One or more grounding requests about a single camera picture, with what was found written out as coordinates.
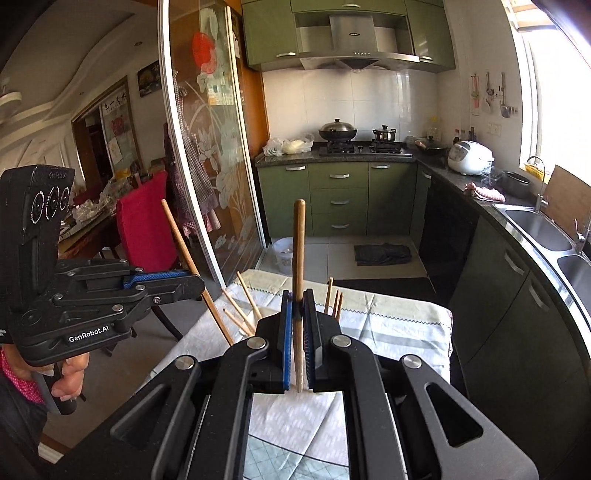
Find brown white-tipped chopstick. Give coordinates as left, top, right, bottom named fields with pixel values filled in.
left=293, top=199, right=308, bottom=393

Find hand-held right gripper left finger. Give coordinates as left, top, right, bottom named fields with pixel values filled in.
left=46, top=290, right=294, bottom=480

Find white plastic bag with food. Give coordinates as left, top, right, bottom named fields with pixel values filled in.
left=281, top=133, right=315, bottom=156

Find black cooking pot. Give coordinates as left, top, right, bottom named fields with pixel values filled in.
left=501, top=171, right=532, bottom=199

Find window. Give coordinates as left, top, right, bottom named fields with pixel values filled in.
left=503, top=0, right=591, bottom=186

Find cluttered dining table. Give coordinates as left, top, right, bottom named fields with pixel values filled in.
left=57, top=179, right=144, bottom=260

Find dark lower cabinets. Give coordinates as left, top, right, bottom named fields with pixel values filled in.
left=415, top=163, right=591, bottom=480

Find small steel faucet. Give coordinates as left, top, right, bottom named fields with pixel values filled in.
left=526, top=155, right=550, bottom=212

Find white rice cooker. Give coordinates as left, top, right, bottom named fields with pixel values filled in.
left=446, top=140, right=495, bottom=176

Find long wooden chopstick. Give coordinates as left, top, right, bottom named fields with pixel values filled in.
left=161, top=199, right=235, bottom=346

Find person's left forearm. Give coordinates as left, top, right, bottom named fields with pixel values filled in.
left=0, top=345, right=52, bottom=480

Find steel double sink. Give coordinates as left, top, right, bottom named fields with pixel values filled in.
left=491, top=202, right=591, bottom=315

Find grey white patchwork tablecloth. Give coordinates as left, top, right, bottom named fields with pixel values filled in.
left=152, top=270, right=454, bottom=468

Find dark floor mat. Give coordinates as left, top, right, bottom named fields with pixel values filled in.
left=353, top=243, right=413, bottom=267

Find white trash bin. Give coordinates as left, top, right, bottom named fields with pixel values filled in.
left=272, top=237, right=297, bottom=274

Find wooden door frame with posters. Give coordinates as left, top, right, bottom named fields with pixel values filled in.
left=71, top=76, right=142, bottom=186

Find black gas stove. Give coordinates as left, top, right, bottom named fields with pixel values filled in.
left=318, top=139, right=414, bottom=158

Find green lower cabinets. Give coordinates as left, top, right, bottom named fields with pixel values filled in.
left=256, top=161, right=426, bottom=239

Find steel range hood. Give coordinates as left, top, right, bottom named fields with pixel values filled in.
left=299, top=14, right=422, bottom=73

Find black frying pan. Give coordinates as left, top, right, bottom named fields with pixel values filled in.
left=414, top=135, right=451, bottom=156

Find flower print sliding glass door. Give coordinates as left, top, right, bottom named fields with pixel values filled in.
left=157, top=0, right=273, bottom=288

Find red covered chair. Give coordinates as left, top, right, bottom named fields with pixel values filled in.
left=115, top=170, right=184, bottom=343

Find hanging metal ladle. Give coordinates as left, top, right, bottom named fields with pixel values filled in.
left=498, top=72, right=511, bottom=119

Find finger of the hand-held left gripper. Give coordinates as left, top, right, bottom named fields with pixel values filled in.
left=122, top=270, right=201, bottom=291
left=138, top=276, right=206, bottom=306

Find framed wall picture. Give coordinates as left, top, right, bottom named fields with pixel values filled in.
left=137, top=59, right=163, bottom=98

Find person's left hand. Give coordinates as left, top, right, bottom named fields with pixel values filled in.
left=50, top=353, right=91, bottom=402

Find black wok with lid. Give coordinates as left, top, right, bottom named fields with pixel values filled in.
left=318, top=118, right=359, bottom=142

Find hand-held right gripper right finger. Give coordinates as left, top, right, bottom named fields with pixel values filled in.
left=302, top=288, right=540, bottom=480

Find green cabinets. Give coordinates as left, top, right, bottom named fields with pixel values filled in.
left=240, top=0, right=458, bottom=74
left=256, top=161, right=426, bottom=239

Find checked apron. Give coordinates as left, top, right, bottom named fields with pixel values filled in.
left=163, top=74, right=218, bottom=236

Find green upper cabinets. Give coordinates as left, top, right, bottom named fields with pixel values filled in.
left=240, top=0, right=458, bottom=74

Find tall steel faucet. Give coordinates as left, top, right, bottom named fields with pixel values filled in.
left=572, top=216, right=591, bottom=256

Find pink cloth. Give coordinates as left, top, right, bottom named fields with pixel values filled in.
left=464, top=182, right=507, bottom=203

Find wooden cutting board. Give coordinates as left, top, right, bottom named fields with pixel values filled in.
left=544, top=165, right=591, bottom=232

